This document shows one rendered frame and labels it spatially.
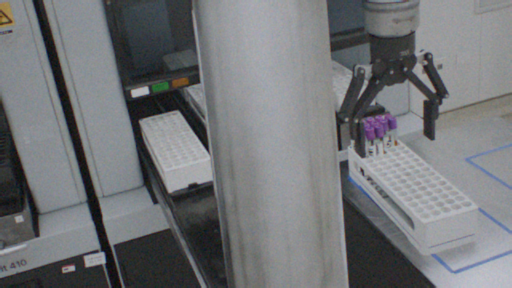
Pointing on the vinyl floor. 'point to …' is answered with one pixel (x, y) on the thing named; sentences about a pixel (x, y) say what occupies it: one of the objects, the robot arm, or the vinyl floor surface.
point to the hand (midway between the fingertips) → (394, 140)
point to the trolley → (499, 187)
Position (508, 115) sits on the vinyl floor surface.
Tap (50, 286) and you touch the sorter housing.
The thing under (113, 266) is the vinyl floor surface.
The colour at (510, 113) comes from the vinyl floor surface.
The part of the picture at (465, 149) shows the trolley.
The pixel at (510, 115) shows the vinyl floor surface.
